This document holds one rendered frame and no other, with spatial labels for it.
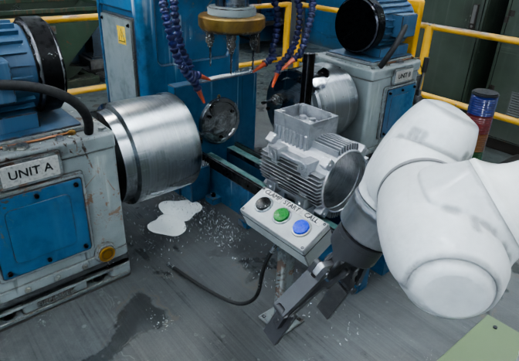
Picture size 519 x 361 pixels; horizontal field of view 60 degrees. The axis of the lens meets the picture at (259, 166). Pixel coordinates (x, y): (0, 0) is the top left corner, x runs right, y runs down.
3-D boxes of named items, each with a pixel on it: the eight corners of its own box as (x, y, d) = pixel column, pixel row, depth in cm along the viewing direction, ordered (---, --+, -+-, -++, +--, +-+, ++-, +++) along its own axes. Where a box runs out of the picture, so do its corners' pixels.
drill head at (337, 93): (245, 138, 152) (246, 65, 141) (326, 114, 177) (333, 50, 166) (297, 165, 136) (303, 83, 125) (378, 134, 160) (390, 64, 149)
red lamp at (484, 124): (457, 129, 110) (462, 112, 108) (469, 124, 113) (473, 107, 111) (482, 137, 106) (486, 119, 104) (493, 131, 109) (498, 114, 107)
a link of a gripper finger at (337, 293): (335, 280, 77) (337, 279, 78) (316, 306, 81) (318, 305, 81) (347, 294, 76) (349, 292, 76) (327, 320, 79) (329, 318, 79)
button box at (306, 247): (246, 225, 90) (238, 208, 86) (271, 201, 92) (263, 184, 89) (309, 268, 78) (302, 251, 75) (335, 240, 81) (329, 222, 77)
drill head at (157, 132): (39, 199, 113) (18, 103, 102) (167, 161, 135) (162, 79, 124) (77, 246, 96) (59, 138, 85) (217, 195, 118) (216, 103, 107)
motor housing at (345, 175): (257, 195, 117) (259, 127, 109) (307, 175, 129) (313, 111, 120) (313, 229, 104) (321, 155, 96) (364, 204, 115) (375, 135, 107)
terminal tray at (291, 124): (272, 137, 113) (273, 110, 110) (301, 128, 119) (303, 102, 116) (306, 153, 105) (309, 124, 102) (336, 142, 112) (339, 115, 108)
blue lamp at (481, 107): (462, 112, 108) (466, 93, 106) (473, 107, 111) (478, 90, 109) (486, 119, 104) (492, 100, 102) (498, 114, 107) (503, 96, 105)
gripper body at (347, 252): (368, 257, 60) (334, 301, 64) (398, 245, 66) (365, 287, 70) (330, 218, 64) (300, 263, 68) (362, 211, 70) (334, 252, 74)
